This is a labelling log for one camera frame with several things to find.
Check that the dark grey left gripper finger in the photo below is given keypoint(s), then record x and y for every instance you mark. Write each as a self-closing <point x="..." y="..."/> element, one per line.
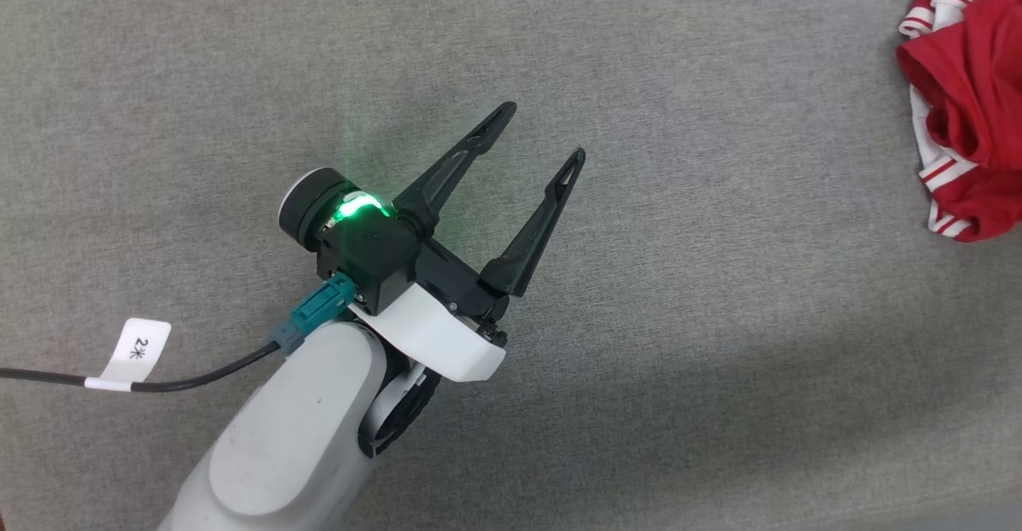
<point x="455" y="164"/>
<point x="539" y="227"/>

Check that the red garment with white trim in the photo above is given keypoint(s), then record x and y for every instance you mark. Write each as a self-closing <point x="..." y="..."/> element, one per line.
<point x="974" y="92"/>

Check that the left gripper body with white bracket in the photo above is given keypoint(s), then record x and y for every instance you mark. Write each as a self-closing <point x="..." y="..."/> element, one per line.
<point x="447" y="331"/>

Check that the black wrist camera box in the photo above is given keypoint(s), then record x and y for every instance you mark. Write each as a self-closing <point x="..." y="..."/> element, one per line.
<point x="371" y="263"/>

